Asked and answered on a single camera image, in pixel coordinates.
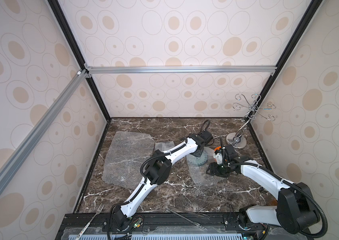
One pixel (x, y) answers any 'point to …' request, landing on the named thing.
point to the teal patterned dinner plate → (197, 160)
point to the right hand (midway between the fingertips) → (215, 171)
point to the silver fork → (100, 207)
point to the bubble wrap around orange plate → (126, 152)
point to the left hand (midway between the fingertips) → (198, 151)
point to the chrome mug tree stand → (237, 140)
